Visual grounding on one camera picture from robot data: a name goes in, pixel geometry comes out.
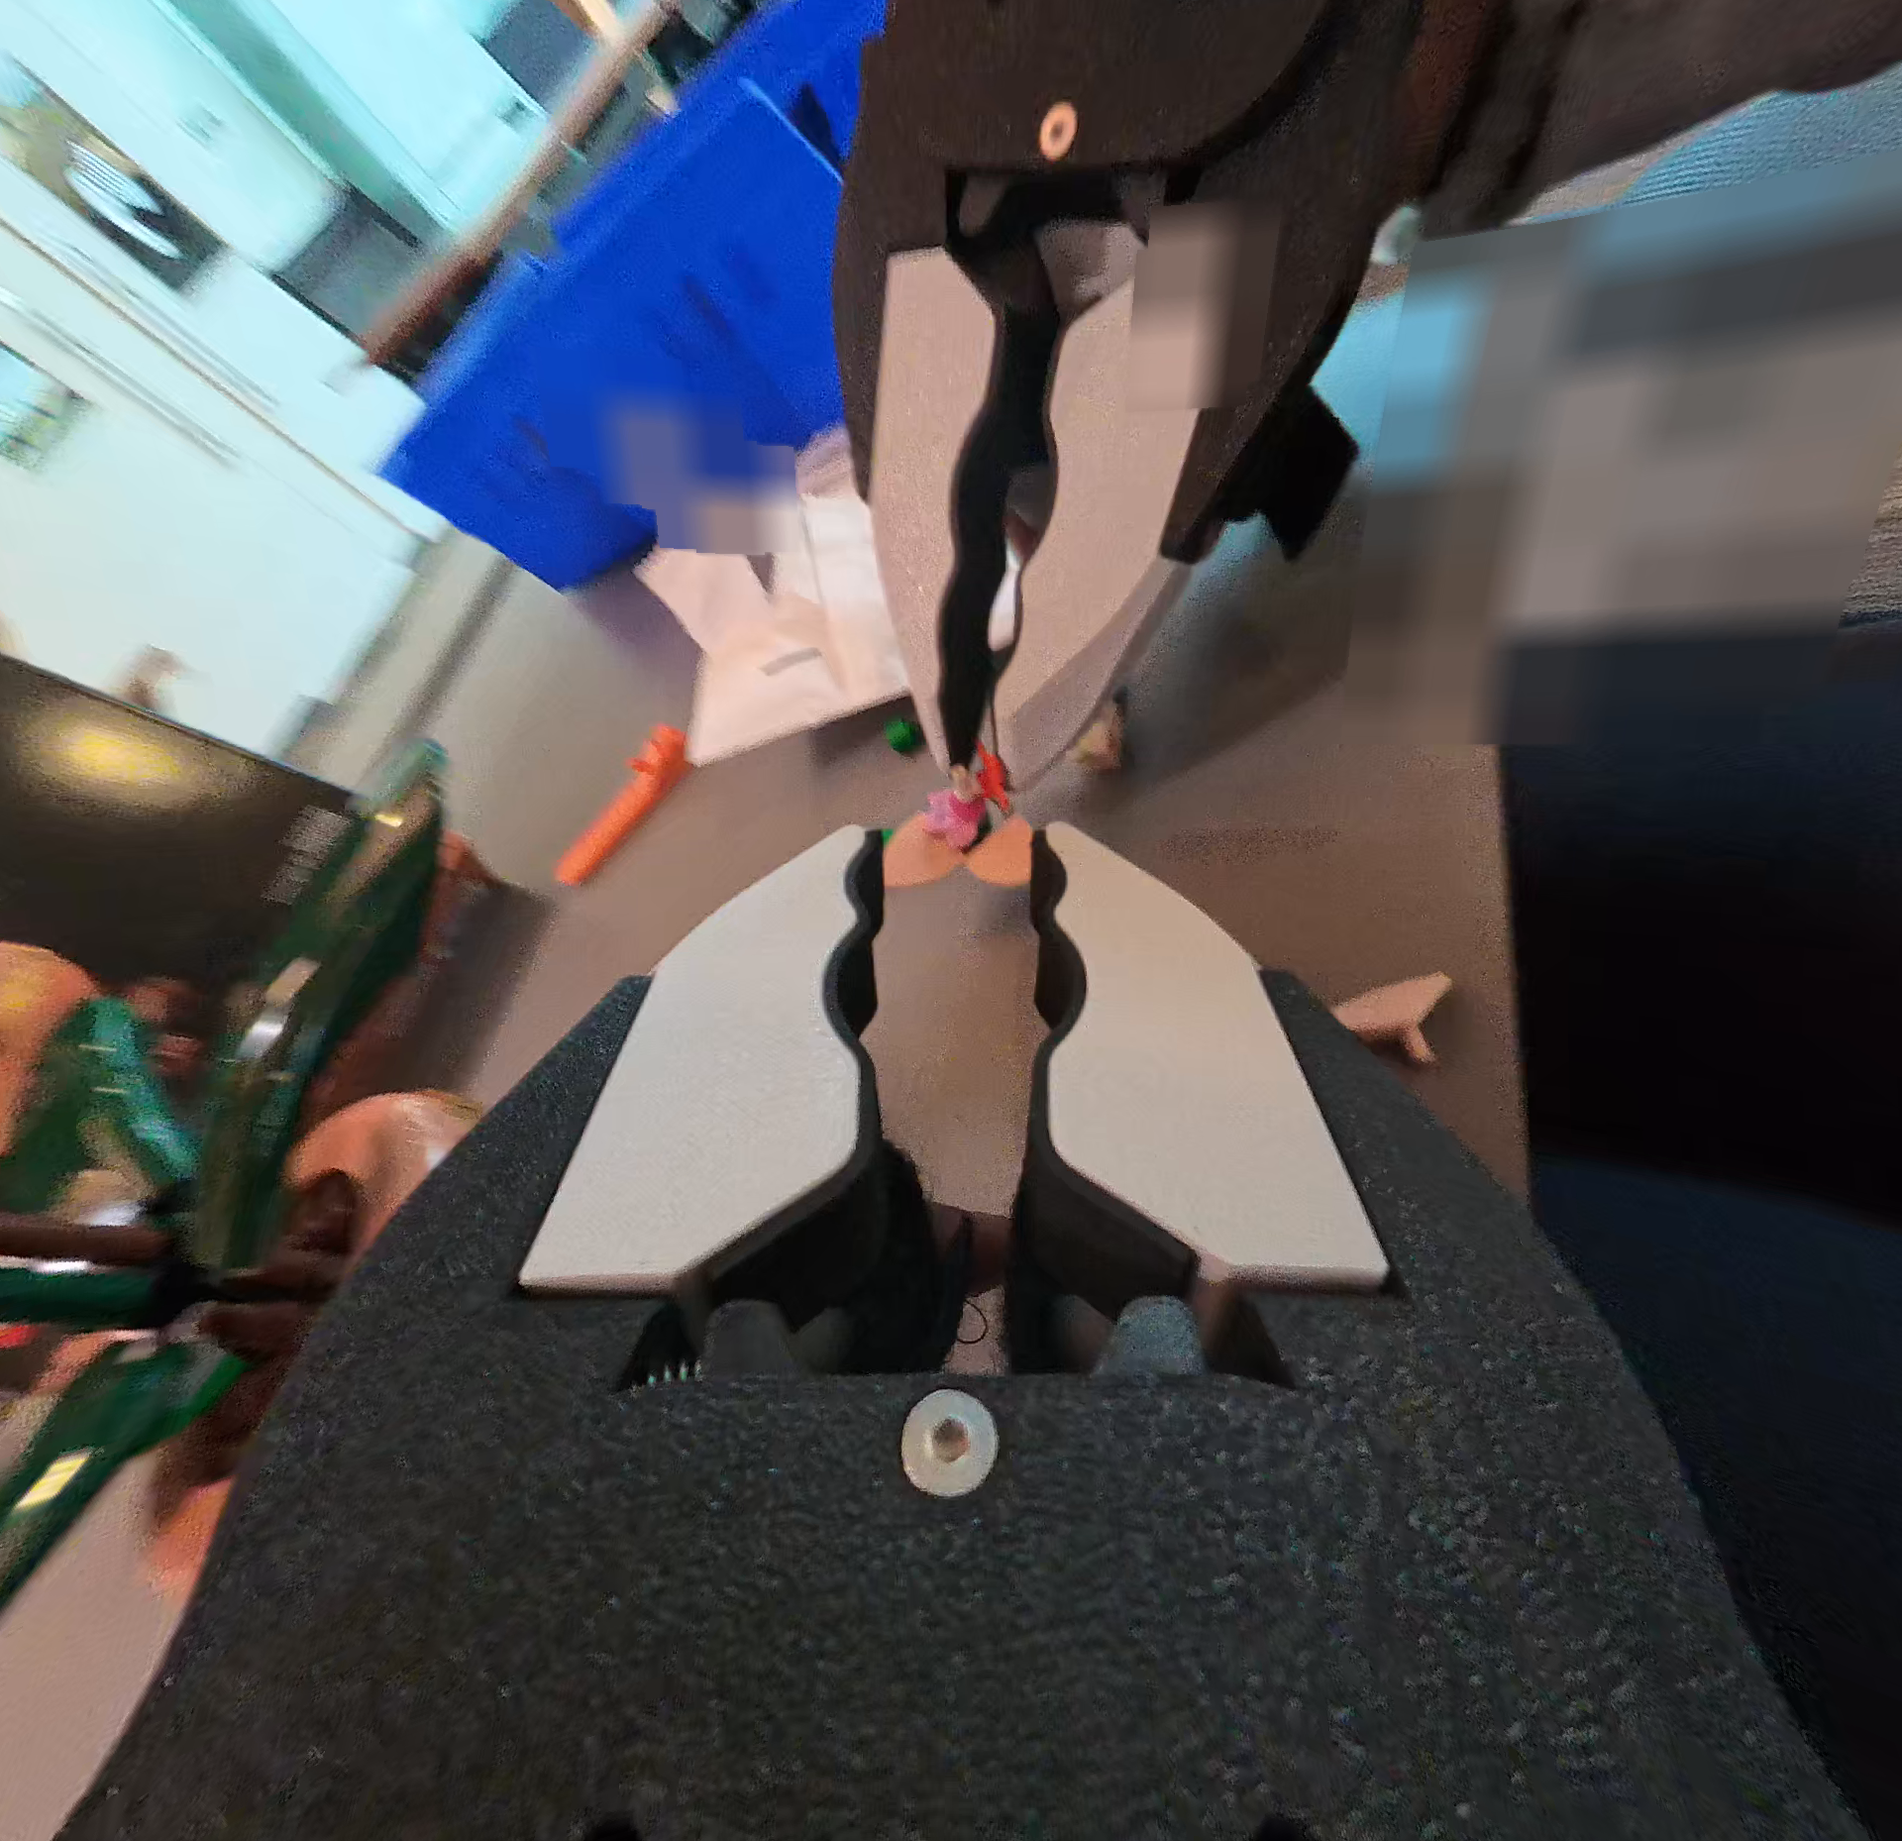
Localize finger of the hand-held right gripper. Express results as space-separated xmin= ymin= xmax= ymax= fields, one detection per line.
xmin=866 ymin=243 xmax=1056 ymax=780
xmin=991 ymin=281 xmax=1200 ymax=798

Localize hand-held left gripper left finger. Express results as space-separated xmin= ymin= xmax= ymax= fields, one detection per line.
xmin=517 ymin=826 xmax=893 ymax=1299

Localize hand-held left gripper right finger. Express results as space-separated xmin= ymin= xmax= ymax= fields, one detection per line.
xmin=1022 ymin=822 xmax=1393 ymax=1295

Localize person's right forearm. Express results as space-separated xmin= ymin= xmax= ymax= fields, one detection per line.
xmin=1382 ymin=0 xmax=1902 ymax=239

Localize blue plastic bin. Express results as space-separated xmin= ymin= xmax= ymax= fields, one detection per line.
xmin=379 ymin=0 xmax=908 ymax=593

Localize orange brick separator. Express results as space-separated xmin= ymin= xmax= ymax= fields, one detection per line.
xmin=553 ymin=723 xmax=693 ymax=889

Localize brown background table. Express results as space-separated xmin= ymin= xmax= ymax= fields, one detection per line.
xmin=356 ymin=0 xmax=835 ymax=372

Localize person's legs in dark trousers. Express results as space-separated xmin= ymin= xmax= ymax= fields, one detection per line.
xmin=1501 ymin=592 xmax=1902 ymax=1841

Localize toy brick potted plant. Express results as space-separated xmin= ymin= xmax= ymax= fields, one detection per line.
xmin=0 ymin=741 xmax=492 ymax=1604

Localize black toy set box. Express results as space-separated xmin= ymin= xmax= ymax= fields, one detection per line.
xmin=0 ymin=650 xmax=446 ymax=1010

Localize white cabinet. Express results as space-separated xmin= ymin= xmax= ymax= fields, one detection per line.
xmin=0 ymin=163 xmax=446 ymax=715

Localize dark wall picture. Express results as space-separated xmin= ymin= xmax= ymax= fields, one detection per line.
xmin=43 ymin=139 xmax=226 ymax=299

